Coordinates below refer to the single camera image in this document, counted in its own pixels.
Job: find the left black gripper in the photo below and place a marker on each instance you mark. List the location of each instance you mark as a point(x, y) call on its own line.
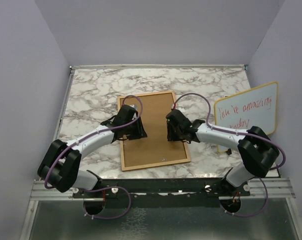
point(140, 132)

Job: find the black mounting base plate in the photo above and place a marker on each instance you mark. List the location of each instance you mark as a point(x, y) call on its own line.
point(123, 201)

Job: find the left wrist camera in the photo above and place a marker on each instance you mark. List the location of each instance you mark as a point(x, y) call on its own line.
point(134, 106)

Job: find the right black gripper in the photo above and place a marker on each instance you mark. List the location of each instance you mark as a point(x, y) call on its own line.
point(170, 136)

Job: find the wooden picture frame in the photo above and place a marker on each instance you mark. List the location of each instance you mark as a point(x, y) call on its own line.
point(153, 165)

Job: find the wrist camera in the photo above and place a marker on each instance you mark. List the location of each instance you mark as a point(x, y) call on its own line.
point(180, 108)
point(134, 106)

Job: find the yellow rimmed whiteboard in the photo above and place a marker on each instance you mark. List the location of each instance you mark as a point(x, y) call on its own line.
point(254, 107)

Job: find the aluminium rail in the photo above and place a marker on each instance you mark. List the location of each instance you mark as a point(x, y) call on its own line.
point(53, 190)

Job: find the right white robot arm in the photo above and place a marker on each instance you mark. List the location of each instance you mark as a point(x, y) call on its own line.
point(257, 152)

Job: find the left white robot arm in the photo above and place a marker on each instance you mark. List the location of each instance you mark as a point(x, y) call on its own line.
point(60, 167)

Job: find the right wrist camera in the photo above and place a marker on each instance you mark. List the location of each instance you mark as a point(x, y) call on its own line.
point(180, 108)

